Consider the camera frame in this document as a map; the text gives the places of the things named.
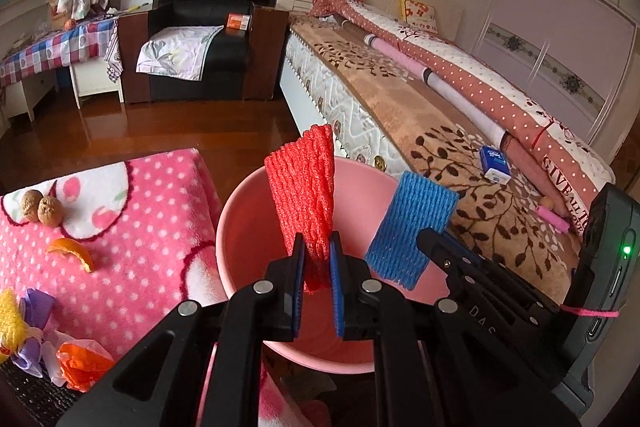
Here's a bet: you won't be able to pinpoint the yellow floral pillow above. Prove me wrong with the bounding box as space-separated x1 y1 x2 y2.
399 0 438 34

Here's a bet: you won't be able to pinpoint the pink plastic trash bucket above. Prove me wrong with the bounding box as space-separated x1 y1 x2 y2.
216 148 458 387

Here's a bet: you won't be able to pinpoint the left walnut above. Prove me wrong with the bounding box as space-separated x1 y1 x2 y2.
21 190 43 222

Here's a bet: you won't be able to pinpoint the purple face mask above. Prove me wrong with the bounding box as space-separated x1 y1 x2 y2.
11 288 55 378

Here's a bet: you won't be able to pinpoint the floral cloth on armchair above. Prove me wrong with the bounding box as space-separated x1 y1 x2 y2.
136 26 224 81

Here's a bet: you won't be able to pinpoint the yellow foam fruit net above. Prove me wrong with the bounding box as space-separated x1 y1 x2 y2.
0 288 28 363

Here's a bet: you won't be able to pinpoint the red foam fruit net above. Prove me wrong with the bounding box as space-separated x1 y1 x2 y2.
265 124 335 294

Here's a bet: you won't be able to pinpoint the pink tube on bed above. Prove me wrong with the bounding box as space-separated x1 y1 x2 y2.
536 206 570 234

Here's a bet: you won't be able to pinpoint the white wardrobe doors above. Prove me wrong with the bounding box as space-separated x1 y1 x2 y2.
473 0 639 161

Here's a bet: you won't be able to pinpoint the blue foam fruit net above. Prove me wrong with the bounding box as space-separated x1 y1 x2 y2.
364 171 459 291

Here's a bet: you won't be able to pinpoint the orange peel piece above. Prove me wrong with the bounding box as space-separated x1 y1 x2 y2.
47 237 94 273

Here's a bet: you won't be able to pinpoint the orange plastic wrapper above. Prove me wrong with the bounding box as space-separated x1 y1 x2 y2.
55 343 115 392

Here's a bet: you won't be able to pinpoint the walnut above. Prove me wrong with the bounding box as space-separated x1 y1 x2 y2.
37 196 64 228
21 190 43 222

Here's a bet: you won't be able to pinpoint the right walnut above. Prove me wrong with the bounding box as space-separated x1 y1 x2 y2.
37 196 64 228

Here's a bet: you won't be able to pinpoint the plaid covered side table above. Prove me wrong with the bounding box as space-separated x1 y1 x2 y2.
1 17 124 119

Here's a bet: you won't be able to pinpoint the black foam fruit net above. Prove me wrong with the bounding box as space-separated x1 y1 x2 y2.
1 362 81 426

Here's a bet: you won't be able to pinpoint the blue tissue pack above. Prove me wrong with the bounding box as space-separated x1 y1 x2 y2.
480 145 511 184

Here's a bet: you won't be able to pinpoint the bed with brown leaf blanket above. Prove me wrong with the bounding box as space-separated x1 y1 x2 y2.
278 13 616 306

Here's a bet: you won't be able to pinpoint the rolled red polka dot quilt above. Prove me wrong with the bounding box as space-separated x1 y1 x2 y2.
310 0 615 234

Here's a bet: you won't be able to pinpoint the black armchair by bed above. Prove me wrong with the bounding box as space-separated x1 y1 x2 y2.
116 0 288 104

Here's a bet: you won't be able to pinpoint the orange box on armrest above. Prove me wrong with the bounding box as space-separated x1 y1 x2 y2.
226 13 250 31

